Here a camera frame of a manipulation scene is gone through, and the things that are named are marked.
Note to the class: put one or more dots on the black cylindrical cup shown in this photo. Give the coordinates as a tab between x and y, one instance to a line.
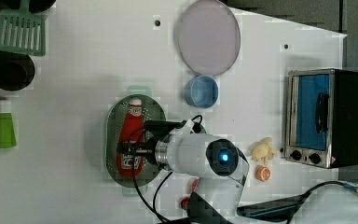
16	71

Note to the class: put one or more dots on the red round toy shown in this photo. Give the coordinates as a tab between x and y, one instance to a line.
184	202

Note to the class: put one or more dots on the green slotted dish rack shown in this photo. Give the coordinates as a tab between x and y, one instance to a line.
22	32

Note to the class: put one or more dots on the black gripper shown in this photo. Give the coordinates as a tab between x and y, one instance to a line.
152	132

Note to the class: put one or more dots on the red plush ketchup bottle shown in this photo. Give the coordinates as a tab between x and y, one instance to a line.
131	133

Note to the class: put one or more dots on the black toaster oven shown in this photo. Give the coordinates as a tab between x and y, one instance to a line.
322	118

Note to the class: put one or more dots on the red strawberry toy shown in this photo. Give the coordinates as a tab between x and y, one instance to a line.
194	184

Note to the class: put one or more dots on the green oval strainer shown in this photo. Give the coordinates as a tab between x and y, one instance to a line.
150	110

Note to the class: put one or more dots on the blue bowl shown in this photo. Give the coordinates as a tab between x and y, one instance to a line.
201	92

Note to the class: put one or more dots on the green white tube bottle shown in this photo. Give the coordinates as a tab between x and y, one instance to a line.
7	134

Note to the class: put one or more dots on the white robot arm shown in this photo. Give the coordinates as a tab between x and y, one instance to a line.
184	148

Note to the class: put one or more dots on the yellow plush toy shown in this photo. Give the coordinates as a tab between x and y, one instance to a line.
264	151

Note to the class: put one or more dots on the grey round plate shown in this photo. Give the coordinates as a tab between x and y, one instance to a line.
209	37

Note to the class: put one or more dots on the orange slice toy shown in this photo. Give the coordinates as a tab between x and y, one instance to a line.
263	173

